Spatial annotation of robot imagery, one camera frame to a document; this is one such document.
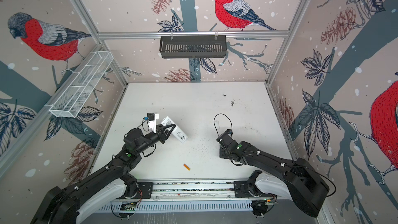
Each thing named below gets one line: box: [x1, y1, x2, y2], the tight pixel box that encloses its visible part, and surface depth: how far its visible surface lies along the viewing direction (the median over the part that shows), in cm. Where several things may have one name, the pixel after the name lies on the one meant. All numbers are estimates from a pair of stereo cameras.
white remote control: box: [160, 115, 189, 144], surface depth 78 cm
